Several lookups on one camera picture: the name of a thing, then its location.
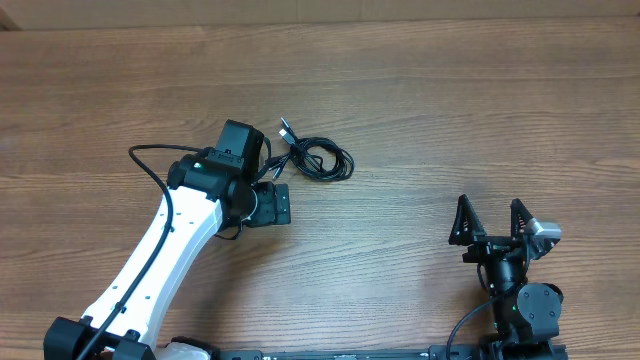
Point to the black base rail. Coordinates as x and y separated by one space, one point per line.
434 352

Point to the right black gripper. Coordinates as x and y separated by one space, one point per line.
487 245

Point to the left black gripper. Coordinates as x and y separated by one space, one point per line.
270 210

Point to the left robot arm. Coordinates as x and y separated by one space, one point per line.
208 191

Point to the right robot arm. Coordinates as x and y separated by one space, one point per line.
526 315

